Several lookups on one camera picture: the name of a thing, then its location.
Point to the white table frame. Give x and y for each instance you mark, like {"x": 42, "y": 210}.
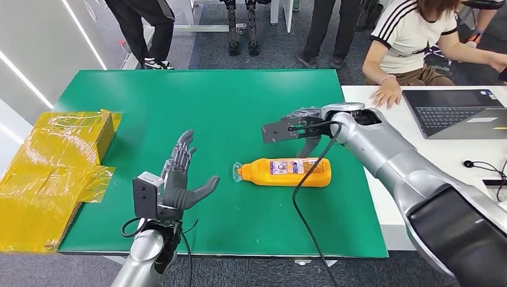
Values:
{"x": 198, "y": 28}

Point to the orange detergent bottle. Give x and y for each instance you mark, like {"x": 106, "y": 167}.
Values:
{"x": 277, "y": 180}

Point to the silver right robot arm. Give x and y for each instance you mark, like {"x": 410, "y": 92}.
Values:
{"x": 396, "y": 158}

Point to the white desk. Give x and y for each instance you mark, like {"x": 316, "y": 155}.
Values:
{"x": 447, "y": 150}

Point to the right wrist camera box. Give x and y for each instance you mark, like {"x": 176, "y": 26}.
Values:
{"x": 275, "y": 132}

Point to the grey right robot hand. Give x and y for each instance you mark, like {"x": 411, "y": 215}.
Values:
{"x": 309, "y": 146}

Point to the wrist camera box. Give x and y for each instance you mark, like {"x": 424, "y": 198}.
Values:
{"x": 275, "y": 132}
{"x": 146, "y": 196}

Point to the white wall light strip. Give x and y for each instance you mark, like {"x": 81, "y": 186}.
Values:
{"x": 25, "y": 80}
{"x": 86, "y": 37}

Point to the green table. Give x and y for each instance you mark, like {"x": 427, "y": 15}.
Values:
{"x": 237, "y": 103}

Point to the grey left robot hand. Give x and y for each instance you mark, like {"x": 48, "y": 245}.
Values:
{"x": 176, "y": 194}

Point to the person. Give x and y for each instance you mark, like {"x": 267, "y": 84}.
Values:
{"x": 154, "y": 23}
{"x": 325, "y": 27}
{"x": 485, "y": 17}
{"x": 408, "y": 39}

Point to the standing humanoid robot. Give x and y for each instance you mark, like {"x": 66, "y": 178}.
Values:
{"x": 233, "y": 27}

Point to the dark grey laptop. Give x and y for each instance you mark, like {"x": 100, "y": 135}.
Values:
{"x": 447, "y": 115}

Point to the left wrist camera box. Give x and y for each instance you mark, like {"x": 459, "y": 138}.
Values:
{"x": 146, "y": 196}

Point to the yellow taped cardboard box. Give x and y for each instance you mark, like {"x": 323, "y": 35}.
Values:
{"x": 47, "y": 178}

